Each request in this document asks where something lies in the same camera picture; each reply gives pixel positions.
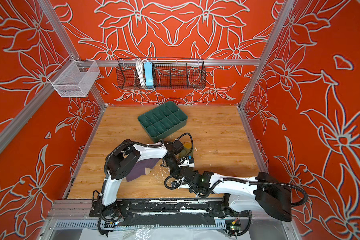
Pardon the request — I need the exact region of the green striped sock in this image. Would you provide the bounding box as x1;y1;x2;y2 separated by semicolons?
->
179;142;194;158

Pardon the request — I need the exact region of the purple striped sock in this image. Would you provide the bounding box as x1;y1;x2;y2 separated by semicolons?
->
126;158;160;182

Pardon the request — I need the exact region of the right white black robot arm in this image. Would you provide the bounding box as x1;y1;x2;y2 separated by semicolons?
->
164;167;309;222

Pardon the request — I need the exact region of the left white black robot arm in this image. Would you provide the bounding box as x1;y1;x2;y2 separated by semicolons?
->
90;140;184;222

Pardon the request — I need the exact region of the green compartment tray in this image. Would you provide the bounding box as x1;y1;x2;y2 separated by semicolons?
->
138;101;188;143

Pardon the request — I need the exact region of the light blue box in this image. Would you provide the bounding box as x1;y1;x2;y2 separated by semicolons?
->
144;62;154;88

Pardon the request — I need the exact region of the clear acrylic box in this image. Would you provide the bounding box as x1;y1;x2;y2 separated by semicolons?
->
48;61;100;98

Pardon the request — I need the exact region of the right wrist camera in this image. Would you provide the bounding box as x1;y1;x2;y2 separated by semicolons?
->
170;179;191;190

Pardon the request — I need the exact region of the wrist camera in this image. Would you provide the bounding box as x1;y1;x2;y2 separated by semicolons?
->
170;179;191;190
183;156;195;168

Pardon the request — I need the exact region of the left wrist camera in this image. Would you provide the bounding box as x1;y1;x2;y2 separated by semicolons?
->
183;156;195;168

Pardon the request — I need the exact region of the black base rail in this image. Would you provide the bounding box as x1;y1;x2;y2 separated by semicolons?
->
89;198;249;229

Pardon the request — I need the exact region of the black wire basket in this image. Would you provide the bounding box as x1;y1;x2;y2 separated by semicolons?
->
116;58;207;90

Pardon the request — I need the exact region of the white cable bundle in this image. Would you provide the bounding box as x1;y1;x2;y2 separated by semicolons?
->
135;59;145;87

